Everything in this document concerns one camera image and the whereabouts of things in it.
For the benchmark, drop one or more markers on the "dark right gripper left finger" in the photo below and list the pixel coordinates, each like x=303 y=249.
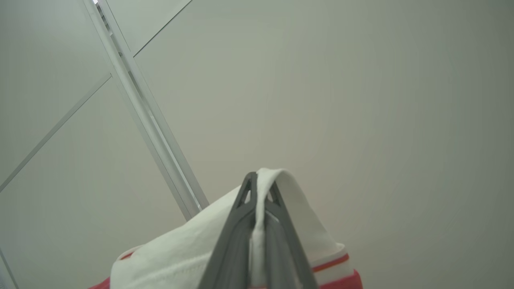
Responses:
x=233 y=257

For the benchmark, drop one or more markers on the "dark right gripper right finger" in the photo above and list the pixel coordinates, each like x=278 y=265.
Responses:
x=285 y=261

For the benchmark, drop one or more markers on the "red Bulls basketball jersey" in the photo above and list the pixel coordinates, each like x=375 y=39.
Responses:
x=180 y=253

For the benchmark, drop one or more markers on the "grey metal partition post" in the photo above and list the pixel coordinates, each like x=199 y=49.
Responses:
x=152 y=124

